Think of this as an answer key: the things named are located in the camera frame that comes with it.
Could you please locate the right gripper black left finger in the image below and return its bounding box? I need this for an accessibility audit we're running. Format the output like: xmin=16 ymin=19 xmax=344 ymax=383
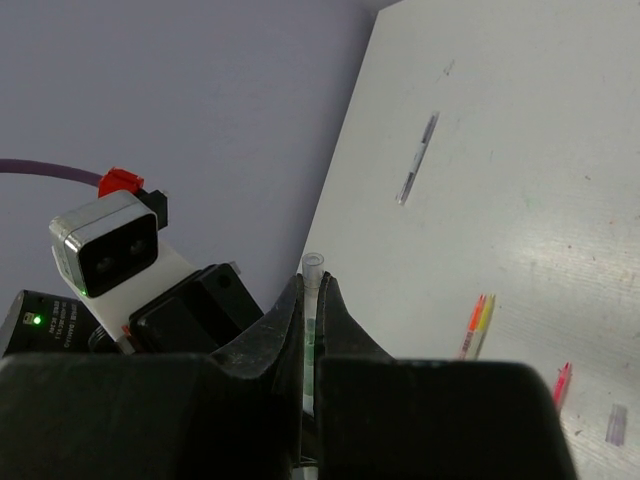
xmin=1 ymin=276 xmax=304 ymax=479

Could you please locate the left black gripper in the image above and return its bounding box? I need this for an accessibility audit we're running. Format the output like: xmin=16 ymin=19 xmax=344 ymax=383
xmin=128 ymin=263 xmax=263 ymax=354

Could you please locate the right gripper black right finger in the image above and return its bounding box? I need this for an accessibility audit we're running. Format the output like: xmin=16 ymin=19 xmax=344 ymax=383
xmin=314 ymin=275 xmax=577 ymax=479

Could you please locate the green pen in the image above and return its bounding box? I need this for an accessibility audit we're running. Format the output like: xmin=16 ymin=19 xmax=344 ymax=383
xmin=303 ymin=297 xmax=317 ymax=415

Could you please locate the pink pen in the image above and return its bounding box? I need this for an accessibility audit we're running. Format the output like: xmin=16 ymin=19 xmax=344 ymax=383
xmin=552 ymin=362 xmax=572 ymax=409

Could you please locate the black pen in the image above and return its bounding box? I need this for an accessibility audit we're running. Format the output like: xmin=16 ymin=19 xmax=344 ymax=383
xmin=397 ymin=111 xmax=440 ymax=206

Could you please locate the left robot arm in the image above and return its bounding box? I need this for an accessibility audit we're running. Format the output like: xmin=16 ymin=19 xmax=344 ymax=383
xmin=1 ymin=263 xmax=263 ymax=357

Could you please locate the yellow pen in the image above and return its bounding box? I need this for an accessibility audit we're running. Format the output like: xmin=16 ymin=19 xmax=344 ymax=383
xmin=466 ymin=294 xmax=496 ymax=360

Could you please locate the orange pen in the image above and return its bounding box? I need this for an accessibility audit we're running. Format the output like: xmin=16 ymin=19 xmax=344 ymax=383
xmin=457 ymin=294 xmax=486 ymax=360

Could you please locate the clear purple-tinted pen cap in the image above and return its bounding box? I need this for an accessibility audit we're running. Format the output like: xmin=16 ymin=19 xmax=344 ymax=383
xmin=605 ymin=404 xmax=628 ymax=447

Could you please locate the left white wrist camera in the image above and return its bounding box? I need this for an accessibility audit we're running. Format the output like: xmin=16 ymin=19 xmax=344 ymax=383
xmin=49 ymin=190 xmax=196 ymax=343

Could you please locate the red cable connector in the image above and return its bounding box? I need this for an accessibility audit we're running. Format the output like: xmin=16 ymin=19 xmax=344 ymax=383
xmin=98 ymin=167 xmax=144 ymax=198

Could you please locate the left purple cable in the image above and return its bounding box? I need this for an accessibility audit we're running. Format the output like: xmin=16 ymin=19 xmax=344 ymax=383
xmin=0 ymin=158 xmax=104 ymax=189

